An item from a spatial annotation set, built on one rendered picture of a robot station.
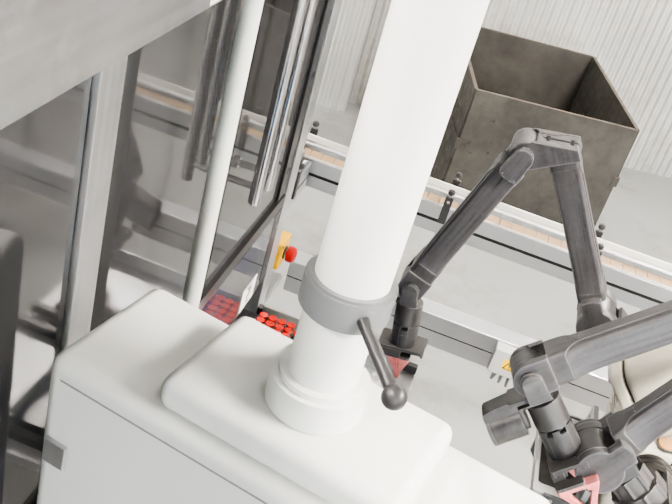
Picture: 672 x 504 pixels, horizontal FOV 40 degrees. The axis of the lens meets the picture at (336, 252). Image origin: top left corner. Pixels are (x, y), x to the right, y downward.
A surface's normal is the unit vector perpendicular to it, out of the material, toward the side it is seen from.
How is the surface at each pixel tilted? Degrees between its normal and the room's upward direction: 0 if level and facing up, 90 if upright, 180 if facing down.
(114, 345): 0
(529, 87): 90
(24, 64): 90
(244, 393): 0
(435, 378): 0
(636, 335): 79
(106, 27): 90
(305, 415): 90
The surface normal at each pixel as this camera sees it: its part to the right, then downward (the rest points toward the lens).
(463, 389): 0.25, -0.82
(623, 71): 0.00, 0.54
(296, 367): -0.83, 0.10
